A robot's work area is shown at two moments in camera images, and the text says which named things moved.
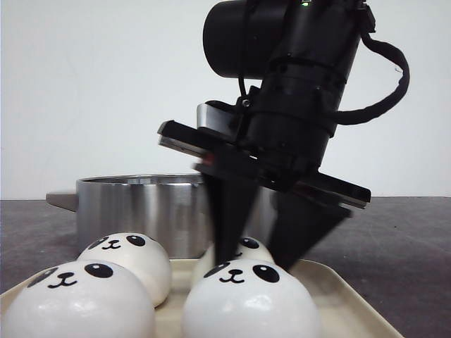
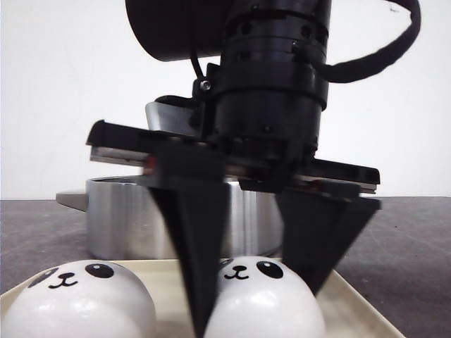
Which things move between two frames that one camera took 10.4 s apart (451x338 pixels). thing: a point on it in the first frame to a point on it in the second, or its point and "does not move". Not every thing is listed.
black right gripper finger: [234, 201] to [192, 186]
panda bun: [79, 299] does not move
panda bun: [249, 298] does not move
